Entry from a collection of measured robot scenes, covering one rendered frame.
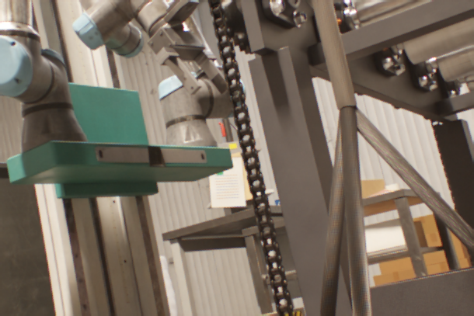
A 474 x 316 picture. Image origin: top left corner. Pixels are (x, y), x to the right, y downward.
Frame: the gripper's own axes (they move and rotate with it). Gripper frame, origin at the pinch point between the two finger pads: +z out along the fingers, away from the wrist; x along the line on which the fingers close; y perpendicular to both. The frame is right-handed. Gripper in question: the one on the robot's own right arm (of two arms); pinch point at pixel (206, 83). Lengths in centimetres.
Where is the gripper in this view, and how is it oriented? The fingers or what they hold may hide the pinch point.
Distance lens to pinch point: 177.3
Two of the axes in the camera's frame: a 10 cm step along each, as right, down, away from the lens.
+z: 5.9, 7.7, -2.5
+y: -6.6, 6.3, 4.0
